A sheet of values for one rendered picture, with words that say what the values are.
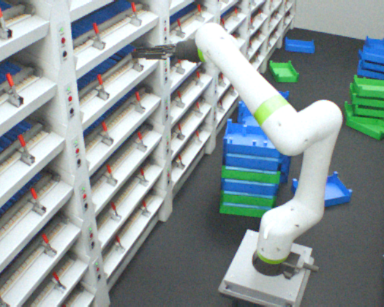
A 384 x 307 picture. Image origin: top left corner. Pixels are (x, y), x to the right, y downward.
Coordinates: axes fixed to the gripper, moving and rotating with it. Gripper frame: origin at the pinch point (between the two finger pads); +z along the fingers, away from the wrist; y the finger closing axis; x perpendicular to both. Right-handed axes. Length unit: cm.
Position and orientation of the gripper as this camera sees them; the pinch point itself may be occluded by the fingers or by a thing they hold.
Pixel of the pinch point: (141, 52)
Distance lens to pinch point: 185.7
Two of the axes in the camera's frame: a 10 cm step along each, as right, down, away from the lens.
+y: 3.7, -5.1, 7.8
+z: -9.1, -0.4, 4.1
